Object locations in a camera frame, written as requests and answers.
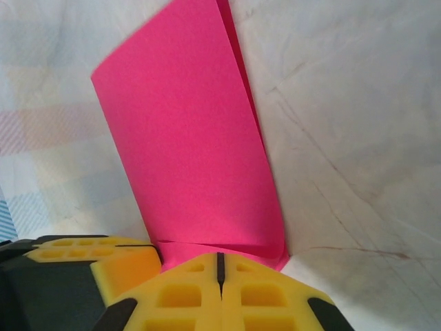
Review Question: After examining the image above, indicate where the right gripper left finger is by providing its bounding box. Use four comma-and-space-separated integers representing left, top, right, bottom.
94, 252, 222, 331

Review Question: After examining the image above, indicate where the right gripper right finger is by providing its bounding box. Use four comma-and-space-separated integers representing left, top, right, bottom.
221, 252, 352, 331

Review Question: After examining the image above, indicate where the pink paper sheet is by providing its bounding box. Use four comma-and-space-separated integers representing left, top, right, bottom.
90, 0, 294, 273

